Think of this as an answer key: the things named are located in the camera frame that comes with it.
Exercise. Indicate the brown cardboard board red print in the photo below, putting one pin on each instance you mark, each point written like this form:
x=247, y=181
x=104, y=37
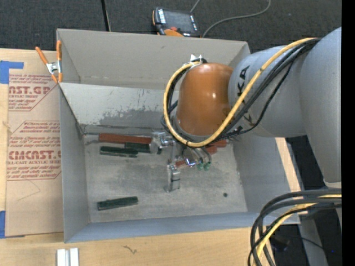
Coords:
x=33, y=198

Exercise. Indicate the grey metal bin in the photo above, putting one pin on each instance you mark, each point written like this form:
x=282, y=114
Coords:
x=155, y=184

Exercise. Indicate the dark green flat block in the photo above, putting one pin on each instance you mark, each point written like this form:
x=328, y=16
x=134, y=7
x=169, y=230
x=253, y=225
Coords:
x=116, y=152
x=138, y=147
x=117, y=203

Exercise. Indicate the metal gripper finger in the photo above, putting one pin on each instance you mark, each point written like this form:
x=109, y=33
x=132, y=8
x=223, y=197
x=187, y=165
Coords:
x=174, y=177
x=161, y=141

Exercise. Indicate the red-brown flat block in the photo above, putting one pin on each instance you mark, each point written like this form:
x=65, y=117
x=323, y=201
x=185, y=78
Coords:
x=122, y=138
x=219, y=146

